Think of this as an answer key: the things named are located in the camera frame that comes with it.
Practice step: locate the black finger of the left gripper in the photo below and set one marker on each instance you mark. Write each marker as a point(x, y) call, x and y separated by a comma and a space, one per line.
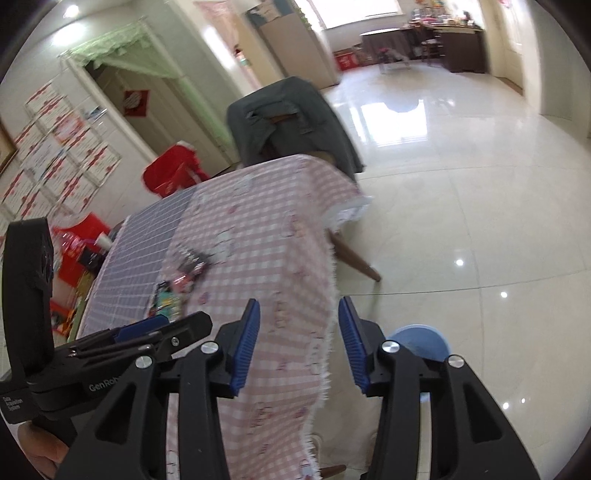
point(180, 334)

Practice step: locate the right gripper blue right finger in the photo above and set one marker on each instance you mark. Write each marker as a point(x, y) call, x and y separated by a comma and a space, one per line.
point(363, 340)

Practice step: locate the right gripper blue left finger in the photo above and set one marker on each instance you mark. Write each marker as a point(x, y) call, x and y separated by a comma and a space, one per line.
point(237, 341)

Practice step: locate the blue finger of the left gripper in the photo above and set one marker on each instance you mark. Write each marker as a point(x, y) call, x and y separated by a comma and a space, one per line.
point(140, 328)

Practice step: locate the blue plastic trash bin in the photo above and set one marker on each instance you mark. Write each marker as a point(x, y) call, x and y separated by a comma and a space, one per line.
point(423, 340)

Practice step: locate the person's left hand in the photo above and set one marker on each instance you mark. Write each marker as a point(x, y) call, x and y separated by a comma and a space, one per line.
point(45, 451)

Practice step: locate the green snack wrapper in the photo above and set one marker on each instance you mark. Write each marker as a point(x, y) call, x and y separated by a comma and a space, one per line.
point(169, 299)

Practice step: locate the grey grid tablecloth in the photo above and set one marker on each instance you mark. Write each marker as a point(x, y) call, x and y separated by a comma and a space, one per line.
point(123, 290)

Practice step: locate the black red snack wrapper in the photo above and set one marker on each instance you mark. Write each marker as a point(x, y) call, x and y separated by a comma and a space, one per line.
point(191, 263)

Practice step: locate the pink checkered tablecloth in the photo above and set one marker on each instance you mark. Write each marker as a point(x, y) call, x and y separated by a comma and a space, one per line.
point(266, 228)

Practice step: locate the white paper cup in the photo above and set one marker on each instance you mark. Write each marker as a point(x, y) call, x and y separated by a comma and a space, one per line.
point(104, 242)

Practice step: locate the wooden table leg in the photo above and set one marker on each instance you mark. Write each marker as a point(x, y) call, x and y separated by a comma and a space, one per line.
point(349, 256)

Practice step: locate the red gift boxes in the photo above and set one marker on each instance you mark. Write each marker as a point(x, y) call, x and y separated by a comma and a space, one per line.
point(77, 259)

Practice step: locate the red bag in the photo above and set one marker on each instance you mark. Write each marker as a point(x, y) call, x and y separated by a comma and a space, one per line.
point(175, 169)

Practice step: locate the chair with grey jacket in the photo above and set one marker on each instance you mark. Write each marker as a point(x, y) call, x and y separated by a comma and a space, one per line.
point(290, 117)

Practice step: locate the red door decoration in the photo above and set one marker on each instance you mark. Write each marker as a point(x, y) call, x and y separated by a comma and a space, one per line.
point(135, 103)

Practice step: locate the beige refrigerator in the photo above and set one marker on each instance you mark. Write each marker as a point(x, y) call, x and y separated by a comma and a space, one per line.
point(298, 46)

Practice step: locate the green door curtain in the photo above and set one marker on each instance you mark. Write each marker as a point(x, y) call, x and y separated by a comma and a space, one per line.
point(134, 48)

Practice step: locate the red cardboard box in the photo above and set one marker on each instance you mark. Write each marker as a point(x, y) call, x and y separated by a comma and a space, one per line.
point(347, 59)

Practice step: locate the dark dining table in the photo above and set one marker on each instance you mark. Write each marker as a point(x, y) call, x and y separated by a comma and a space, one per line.
point(387, 46)

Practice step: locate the wooden chair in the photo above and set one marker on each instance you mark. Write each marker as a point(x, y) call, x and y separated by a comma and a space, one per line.
point(430, 42)

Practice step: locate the dark wooden cabinet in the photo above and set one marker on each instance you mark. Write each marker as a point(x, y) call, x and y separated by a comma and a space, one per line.
point(464, 50)

